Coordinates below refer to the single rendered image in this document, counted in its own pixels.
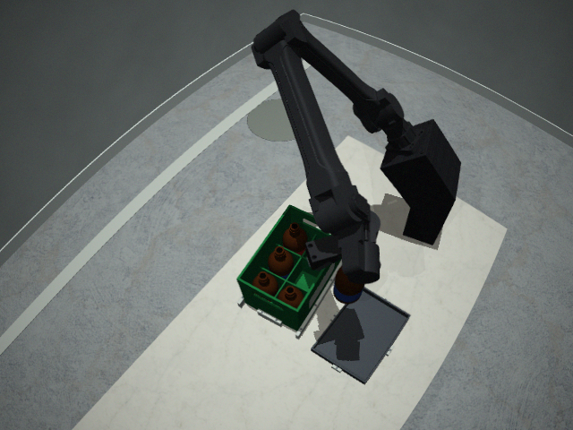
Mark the green crate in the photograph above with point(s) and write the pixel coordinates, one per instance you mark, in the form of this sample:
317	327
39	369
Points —
301	275

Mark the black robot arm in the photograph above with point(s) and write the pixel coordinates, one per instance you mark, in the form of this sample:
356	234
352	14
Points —
287	42

